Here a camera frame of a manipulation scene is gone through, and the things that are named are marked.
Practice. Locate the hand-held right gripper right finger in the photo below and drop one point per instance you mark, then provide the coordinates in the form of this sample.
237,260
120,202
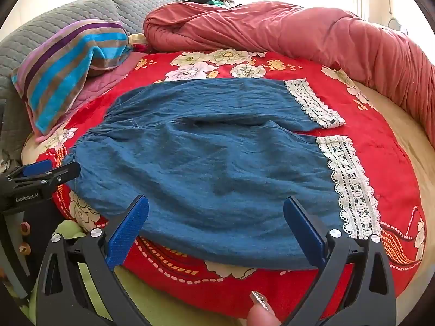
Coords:
306,234

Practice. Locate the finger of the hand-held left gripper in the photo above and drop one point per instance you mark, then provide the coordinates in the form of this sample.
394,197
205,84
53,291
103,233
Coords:
64,173
35,168

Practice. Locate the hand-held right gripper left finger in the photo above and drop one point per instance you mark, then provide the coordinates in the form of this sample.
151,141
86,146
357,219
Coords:
127,234

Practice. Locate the blue pants with lace trim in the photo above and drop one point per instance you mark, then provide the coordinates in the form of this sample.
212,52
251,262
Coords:
204,163

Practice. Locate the person's left hand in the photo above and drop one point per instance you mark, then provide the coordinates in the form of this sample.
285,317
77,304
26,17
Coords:
25,248

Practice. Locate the person's right hand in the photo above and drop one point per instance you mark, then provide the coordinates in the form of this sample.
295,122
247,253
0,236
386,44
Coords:
260,314

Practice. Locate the crumpled grey cloth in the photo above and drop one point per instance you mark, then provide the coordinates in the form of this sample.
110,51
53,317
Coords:
8,163

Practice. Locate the green fleece blanket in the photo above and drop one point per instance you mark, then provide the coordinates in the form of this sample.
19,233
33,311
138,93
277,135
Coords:
69,227

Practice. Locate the red floral blanket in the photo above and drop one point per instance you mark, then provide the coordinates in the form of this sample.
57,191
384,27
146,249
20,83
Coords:
373,163

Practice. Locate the striped pillow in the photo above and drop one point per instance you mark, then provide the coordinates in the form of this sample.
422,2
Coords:
61,71

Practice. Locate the large grey quilted pillow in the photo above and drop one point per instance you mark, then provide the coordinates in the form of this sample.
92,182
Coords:
40,30

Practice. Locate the beige bed sheet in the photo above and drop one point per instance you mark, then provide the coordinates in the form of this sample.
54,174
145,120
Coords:
407,135

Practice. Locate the yellow floral cloth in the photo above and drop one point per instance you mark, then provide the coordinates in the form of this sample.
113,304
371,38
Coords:
137,39

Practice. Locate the small grey quilted pillow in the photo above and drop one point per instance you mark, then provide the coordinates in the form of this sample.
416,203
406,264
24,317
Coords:
142,3

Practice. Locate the pink-red duvet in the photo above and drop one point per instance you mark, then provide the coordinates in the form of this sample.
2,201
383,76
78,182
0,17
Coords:
272,27

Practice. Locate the pile of clothes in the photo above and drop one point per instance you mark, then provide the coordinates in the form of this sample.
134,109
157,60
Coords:
210,0

